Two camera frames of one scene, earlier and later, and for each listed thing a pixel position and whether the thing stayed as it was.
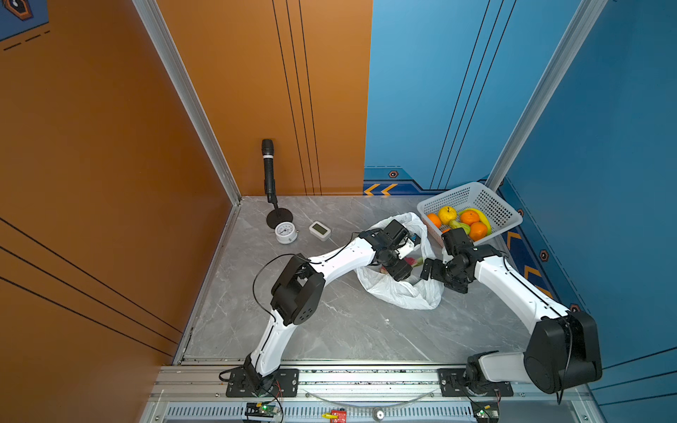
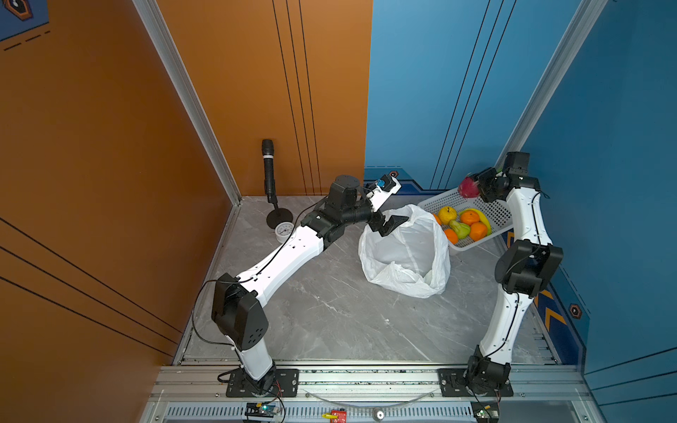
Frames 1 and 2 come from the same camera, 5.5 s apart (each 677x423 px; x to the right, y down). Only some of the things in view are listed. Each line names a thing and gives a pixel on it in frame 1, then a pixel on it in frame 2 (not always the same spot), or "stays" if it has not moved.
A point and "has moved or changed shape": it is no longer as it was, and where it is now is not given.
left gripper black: [401, 270] to [385, 226]
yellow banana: [482, 218] stays
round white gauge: [286, 233] stays
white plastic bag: [412, 292] has moved or changed shape
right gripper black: [434, 273] to [482, 177]
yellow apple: [447, 214] stays
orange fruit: [470, 217] stays
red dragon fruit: [414, 263] to [468, 189]
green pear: [455, 225] stays
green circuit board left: [258, 409] stays
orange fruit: [435, 218] has moved or changed shape
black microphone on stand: [278, 215] stays
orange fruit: [478, 231] stays
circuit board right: [486, 411] stays
